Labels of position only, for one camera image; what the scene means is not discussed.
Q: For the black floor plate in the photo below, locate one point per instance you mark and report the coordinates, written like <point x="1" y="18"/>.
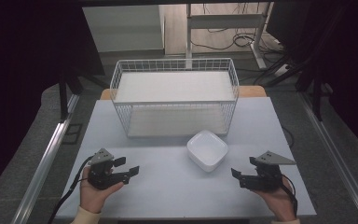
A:
<point x="73" y="133"/>

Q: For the white power strip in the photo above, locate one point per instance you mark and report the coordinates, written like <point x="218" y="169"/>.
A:
<point x="281" y="70"/>

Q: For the aluminium rail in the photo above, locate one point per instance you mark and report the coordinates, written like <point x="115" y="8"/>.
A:
<point x="43" y="168"/>
<point x="338" y="161"/>

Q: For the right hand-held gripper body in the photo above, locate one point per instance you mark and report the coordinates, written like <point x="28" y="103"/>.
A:
<point x="265" y="177"/>

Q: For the white square bowl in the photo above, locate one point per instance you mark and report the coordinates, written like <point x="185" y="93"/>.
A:
<point x="207" y="151"/>

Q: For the wooden board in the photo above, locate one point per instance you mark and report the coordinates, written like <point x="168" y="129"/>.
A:
<point x="252" y="91"/>

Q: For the white desk frame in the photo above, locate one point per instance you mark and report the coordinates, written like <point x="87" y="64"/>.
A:
<point x="227" y="21"/>

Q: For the person's left hand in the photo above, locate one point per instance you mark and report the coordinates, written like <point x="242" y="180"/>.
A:
<point x="93" y="196"/>

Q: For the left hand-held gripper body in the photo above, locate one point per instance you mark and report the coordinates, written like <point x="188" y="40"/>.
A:
<point x="101" y="174"/>

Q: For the person's right hand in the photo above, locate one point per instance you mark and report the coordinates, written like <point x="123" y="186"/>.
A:
<point x="278" y="202"/>

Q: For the black metal stand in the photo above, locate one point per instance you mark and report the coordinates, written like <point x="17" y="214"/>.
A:
<point x="63" y="99"/>

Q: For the dark curtain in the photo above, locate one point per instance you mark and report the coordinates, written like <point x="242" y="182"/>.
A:
<point x="28" y="62"/>
<point x="348" y="62"/>

